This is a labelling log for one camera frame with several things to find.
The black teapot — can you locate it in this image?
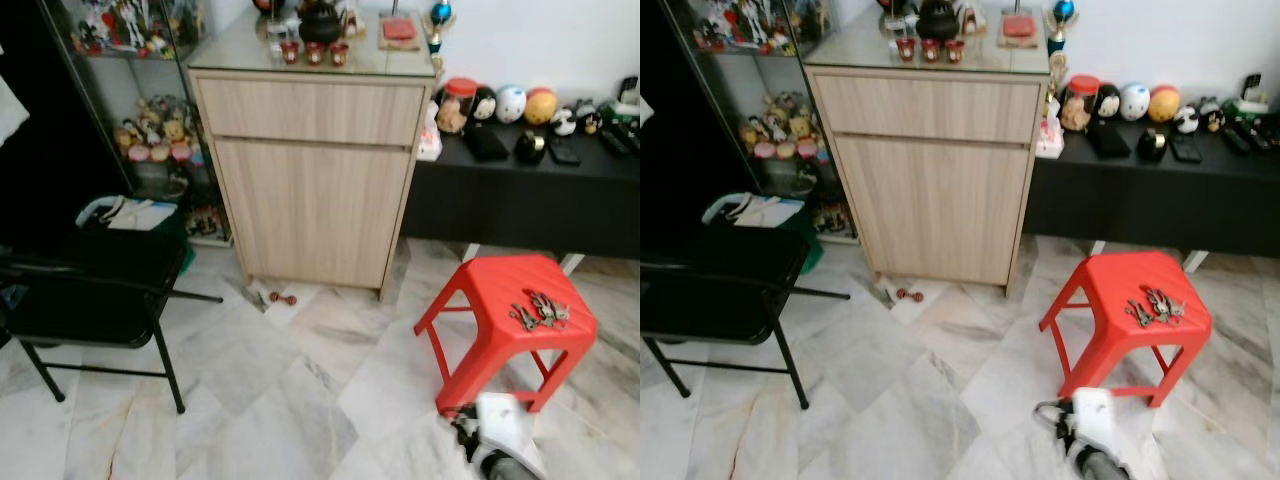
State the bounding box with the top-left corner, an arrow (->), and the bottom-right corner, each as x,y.
915,0 -> 963,42
298,0 -> 347,46

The bunch of metal keys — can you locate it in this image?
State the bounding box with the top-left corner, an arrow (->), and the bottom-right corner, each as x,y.
1125,288 -> 1187,328
508,292 -> 572,332

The red box on wooden tray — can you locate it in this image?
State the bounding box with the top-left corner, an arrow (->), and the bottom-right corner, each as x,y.
997,11 -> 1042,49
377,14 -> 424,52

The white cloth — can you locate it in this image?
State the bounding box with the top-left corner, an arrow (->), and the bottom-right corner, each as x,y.
0,70 -> 32,147

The pink white tissue pack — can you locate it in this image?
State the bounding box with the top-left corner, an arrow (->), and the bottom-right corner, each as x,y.
1034,113 -> 1067,159
416,100 -> 444,162

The white dock with black handset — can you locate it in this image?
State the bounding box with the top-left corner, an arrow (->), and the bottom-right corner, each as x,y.
609,75 -> 641,127
1234,72 -> 1272,114

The red lidded jar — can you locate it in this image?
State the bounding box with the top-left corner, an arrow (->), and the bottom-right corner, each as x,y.
436,77 -> 479,136
1059,74 -> 1101,133

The red plastic stool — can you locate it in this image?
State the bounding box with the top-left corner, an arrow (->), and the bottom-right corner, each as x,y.
1039,250 -> 1213,408
414,253 -> 599,416

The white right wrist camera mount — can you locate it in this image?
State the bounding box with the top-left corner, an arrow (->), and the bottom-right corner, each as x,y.
1068,388 -> 1131,461
474,392 -> 549,473

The black wallet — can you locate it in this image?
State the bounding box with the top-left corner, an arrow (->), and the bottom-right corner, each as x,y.
462,124 -> 510,163
1087,122 -> 1133,160

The orange round figure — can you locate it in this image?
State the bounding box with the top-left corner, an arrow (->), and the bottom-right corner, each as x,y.
1148,85 -> 1182,124
524,87 -> 559,127

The white round figure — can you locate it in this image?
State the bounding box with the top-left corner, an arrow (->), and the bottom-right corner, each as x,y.
1119,82 -> 1152,122
496,85 -> 528,125

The black folding chair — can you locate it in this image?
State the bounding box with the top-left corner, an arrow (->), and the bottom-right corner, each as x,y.
640,232 -> 851,411
0,228 -> 223,415

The blue ball trophy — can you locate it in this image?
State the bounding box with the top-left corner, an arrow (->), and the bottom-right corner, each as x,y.
1045,0 -> 1080,57
427,0 -> 457,57

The green bag with papers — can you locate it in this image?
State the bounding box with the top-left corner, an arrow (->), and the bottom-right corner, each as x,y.
75,195 -> 197,277
700,192 -> 824,277

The glass display cabinet with figurines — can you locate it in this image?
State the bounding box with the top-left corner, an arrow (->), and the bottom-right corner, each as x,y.
40,0 -> 237,247
660,0 -> 861,246

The black low sideboard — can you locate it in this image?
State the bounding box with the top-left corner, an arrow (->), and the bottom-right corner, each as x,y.
400,118 -> 641,261
1020,114 -> 1280,259

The light wooden cabinet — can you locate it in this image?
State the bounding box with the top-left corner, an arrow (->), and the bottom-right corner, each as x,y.
803,8 -> 1062,298
187,10 -> 442,301

